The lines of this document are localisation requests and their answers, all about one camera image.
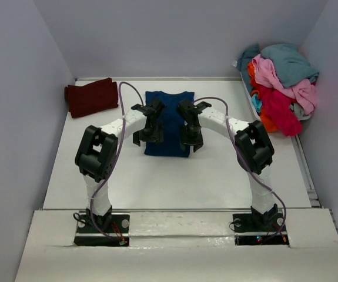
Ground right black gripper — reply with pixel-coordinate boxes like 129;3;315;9
179;123;205;151

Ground grey blue t shirt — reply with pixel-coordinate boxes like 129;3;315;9
234;43;320;88

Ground light blue t shirt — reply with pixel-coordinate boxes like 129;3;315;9
251;90;262;115

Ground light pink t shirt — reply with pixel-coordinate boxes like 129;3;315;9
252;55;317;115

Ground folded dark red shirt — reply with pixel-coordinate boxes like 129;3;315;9
64;78;119;119

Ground navy blue t shirt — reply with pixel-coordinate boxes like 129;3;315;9
144;91;195;158

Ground orange t shirt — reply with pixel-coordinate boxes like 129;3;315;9
247;62;278;132

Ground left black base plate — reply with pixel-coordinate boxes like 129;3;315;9
73;212;130;247

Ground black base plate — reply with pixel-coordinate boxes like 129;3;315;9
73;212;130;247
229;213;289;246

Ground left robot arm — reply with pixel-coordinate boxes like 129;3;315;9
75;98;165;234

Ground magenta t shirt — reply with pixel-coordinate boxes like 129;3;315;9
258;85;302;136

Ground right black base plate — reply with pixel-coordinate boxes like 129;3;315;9
229;213;289;246

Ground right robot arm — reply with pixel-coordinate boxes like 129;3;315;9
176;98;278;230

